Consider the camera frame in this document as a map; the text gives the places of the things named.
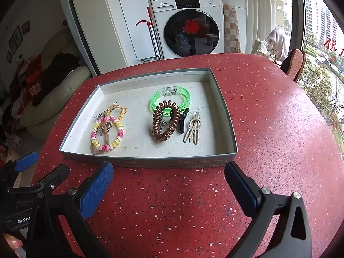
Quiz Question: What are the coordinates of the brown braided bracelet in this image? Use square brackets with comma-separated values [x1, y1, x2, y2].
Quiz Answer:
[90, 121, 113, 155]

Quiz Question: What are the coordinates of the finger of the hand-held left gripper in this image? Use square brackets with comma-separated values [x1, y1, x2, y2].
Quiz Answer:
[35, 163, 70, 195]
[13, 152, 39, 173]

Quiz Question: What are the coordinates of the white tall cabinet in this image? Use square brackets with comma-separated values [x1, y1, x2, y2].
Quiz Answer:
[67, 0, 162, 76]

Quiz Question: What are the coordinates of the orange chair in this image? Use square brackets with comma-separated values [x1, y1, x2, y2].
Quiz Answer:
[281, 48, 307, 83]

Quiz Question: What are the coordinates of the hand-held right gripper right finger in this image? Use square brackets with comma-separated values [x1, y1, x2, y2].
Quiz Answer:
[224, 161, 312, 258]

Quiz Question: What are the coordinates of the black claw hair clip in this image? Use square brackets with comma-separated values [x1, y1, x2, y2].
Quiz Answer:
[176, 108, 191, 134]

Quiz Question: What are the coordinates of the beige sofa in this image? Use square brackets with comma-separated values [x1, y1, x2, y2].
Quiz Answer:
[20, 28, 92, 140]

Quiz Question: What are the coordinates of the red clothing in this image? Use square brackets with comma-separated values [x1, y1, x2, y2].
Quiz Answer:
[11, 54, 43, 103]

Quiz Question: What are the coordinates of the dark window frame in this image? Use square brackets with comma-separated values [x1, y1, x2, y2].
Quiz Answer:
[294, 0, 305, 51]

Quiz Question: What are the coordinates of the grey shallow tray box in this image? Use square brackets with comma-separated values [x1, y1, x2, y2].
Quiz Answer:
[59, 68, 238, 168]

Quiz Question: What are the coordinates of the brown spiral hair tie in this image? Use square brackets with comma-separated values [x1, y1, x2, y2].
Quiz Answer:
[151, 100, 181, 142]

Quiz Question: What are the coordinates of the beige hair clip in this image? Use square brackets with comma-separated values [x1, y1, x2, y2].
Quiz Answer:
[183, 112, 201, 144]

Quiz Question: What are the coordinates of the large dark picture frame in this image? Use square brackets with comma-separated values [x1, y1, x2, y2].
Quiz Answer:
[9, 25, 22, 54]

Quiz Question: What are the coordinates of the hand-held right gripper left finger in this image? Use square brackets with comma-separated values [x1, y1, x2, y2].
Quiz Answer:
[25, 162, 114, 258]

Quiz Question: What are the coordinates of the checked patterned cloth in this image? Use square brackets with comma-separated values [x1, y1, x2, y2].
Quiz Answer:
[223, 4, 241, 54]

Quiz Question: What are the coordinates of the white curtain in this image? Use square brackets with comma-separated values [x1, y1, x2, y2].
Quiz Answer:
[243, 0, 276, 54]

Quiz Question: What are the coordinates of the black clothing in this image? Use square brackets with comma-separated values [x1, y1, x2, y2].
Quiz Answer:
[32, 52, 86, 105]

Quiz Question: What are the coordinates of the white washing machine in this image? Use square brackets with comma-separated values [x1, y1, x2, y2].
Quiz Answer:
[149, 0, 225, 60]

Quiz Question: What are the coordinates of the red-handled mop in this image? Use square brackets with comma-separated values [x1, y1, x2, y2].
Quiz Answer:
[135, 7, 164, 61]

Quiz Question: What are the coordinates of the silver hair pin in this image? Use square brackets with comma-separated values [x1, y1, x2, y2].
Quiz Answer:
[94, 102, 119, 119]

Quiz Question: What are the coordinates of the pink towel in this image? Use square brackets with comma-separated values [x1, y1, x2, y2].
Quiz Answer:
[265, 28, 288, 60]

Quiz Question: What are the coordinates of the person's left hand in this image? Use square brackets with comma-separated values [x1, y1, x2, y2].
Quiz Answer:
[3, 232, 26, 258]

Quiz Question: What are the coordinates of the pink yellow bead bracelet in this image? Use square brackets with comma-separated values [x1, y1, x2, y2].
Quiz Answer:
[91, 115, 124, 152]

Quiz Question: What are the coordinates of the beige cushion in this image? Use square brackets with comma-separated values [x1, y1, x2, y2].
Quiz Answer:
[251, 38, 269, 55]

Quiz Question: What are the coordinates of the green translucent bangle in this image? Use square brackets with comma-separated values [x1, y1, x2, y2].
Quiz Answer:
[149, 85, 192, 113]

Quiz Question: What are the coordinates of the red window paper cutout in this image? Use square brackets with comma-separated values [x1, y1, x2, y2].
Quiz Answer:
[324, 38, 344, 52]

